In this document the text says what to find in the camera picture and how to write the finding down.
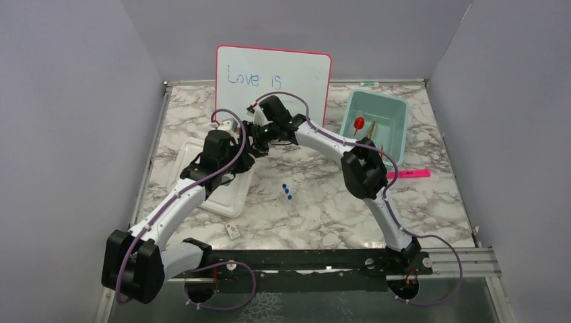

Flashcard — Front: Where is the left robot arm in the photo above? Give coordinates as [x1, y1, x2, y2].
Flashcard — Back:
[101, 127, 255, 304]

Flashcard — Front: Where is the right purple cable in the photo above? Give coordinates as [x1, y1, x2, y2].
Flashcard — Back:
[249, 91, 465, 308]

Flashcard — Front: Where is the small white label card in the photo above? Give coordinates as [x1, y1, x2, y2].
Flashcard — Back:
[226, 223, 241, 240]

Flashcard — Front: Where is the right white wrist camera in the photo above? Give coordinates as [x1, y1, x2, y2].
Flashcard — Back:
[246, 103, 269, 126]

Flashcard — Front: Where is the purple cable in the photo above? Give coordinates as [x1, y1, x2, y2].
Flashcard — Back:
[114, 108, 248, 306]
[249, 91, 465, 308]

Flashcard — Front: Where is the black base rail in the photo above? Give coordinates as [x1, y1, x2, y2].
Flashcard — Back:
[179, 248, 433, 293]

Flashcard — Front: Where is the red capped squeeze bottle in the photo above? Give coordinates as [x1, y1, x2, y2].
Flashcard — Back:
[354, 116, 366, 136]

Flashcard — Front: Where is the teal plastic bin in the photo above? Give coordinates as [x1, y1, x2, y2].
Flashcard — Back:
[339, 89, 410, 166]

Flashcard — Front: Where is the white plastic container lid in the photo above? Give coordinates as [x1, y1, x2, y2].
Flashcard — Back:
[166, 138, 255, 219]

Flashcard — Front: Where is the clear plastic test tube rack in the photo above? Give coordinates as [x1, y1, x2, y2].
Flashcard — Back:
[277, 182, 304, 215]

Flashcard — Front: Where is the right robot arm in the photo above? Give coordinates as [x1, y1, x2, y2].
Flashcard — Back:
[246, 92, 421, 274]

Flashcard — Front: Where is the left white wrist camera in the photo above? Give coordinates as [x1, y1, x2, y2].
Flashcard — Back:
[216, 118, 239, 136]

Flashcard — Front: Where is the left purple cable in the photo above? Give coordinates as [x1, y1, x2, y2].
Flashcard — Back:
[114, 108, 248, 306]

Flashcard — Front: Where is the pink highlighter marker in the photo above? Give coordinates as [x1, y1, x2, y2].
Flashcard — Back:
[387, 168, 432, 180]

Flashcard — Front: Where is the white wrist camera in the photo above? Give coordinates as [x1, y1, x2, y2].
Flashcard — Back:
[216, 118, 239, 136]
[246, 103, 269, 126]

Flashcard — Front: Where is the pink framed whiteboard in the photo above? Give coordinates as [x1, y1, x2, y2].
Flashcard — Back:
[215, 45, 332, 126]

